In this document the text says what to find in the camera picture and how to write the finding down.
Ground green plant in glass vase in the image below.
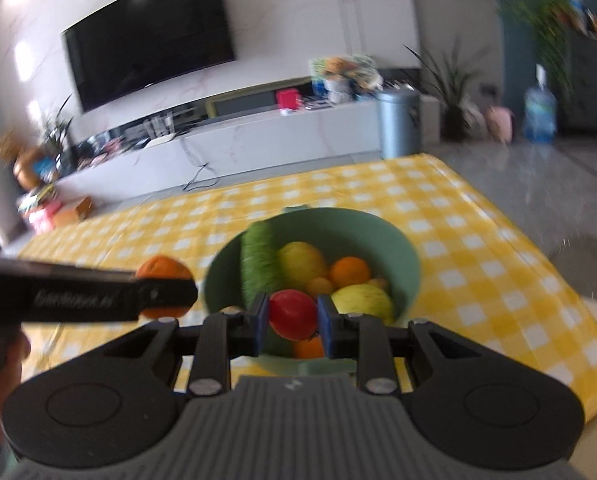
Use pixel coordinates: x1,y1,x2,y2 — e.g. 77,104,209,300
38,95,76,176

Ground white marble television cabinet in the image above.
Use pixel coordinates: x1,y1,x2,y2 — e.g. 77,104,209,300
53,92,442,201

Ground red cardboard box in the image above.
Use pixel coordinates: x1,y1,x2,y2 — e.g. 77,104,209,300
26,200,62,233

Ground stack of papers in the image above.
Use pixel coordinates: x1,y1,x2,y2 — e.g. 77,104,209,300
18,185,56,211

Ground pink pig heater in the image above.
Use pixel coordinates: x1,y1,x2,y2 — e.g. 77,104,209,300
485,105,514,143

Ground black power cable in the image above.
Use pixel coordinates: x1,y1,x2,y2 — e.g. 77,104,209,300
181,137,219,191

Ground yellow red blushed pear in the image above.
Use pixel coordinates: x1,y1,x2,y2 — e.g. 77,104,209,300
331,284,396,326

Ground blue snack packet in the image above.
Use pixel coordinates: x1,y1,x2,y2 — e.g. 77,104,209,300
33,157,59,181

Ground painted picture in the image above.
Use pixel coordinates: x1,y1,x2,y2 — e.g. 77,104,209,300
309,57,329,93

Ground yellow checked tablecloth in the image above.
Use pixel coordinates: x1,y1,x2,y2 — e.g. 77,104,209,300
16,154,597,423

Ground clear plastic chair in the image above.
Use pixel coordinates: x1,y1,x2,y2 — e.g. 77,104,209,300
546,235,597,321

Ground white wifi router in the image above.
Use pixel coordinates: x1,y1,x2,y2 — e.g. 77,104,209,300
143,115,176,143

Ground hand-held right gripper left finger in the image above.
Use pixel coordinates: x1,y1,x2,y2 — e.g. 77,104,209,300
103,292,270,396

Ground brown teddy bear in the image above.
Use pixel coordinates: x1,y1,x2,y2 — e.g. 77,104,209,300
326,56,354,103

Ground round paper fan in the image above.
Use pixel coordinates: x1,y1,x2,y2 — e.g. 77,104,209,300
356,55,383,92

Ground long-leaf plant in black pot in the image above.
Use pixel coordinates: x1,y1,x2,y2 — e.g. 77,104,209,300
403,42,494,142

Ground black flat television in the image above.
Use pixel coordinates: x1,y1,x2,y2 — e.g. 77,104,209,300
61,0,236,113

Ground grey drawer cabinet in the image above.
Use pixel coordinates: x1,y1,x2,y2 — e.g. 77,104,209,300
561,25,597,136

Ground assorted colourful bottles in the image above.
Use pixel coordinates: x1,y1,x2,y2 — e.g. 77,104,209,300
553,0,597,43

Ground blue water jug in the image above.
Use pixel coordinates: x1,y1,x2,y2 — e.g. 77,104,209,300
523,65,559,143

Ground grey metal trash can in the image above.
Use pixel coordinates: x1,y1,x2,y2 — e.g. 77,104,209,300
377,89,422,160

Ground red tomato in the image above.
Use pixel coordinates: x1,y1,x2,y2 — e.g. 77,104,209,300
269,290,319,343

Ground orange cardboard box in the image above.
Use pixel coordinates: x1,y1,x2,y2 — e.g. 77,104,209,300
53,196,95,228

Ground green colander bowl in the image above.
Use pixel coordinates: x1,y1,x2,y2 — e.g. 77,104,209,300
203,205,423,376

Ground trailing pothos plant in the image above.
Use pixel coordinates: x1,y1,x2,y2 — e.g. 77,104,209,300
499,0,574,106

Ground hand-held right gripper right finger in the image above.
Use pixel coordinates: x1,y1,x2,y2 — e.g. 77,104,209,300
317,294,489,396

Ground grey soundbar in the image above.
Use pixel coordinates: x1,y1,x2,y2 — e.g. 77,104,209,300
206,91,282,118

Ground green cucumber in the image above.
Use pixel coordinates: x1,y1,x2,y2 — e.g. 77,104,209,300
240,222,283,311

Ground white plastic bag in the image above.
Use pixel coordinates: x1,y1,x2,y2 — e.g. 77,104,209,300
466,102,487,138

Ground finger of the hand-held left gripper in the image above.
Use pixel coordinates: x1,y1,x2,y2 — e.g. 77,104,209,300
131,274,199,322

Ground golden gourd ornament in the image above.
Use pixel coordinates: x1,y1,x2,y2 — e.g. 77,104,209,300
0,132,44,188

